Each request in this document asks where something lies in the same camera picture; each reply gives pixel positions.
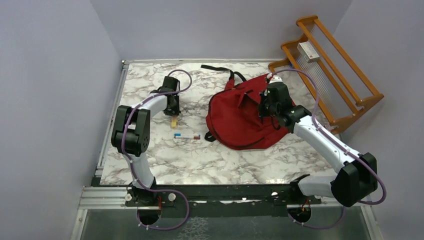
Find pink yellow highlighter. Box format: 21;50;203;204
171;115;178;128

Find white marker red cap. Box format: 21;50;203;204
182;134;201;140

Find red backpack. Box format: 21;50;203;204
201;64;289;150

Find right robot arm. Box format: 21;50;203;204
258;73;379;207

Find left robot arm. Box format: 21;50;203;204
111;76;181;206

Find white red small box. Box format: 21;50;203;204
297;41;320;63

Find wooden rack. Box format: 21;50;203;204
268;15;384;134

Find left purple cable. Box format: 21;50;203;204
120;69;194;232

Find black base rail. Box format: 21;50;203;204
124;184;321;219

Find aluminium table frame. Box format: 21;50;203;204
75;59;381;240

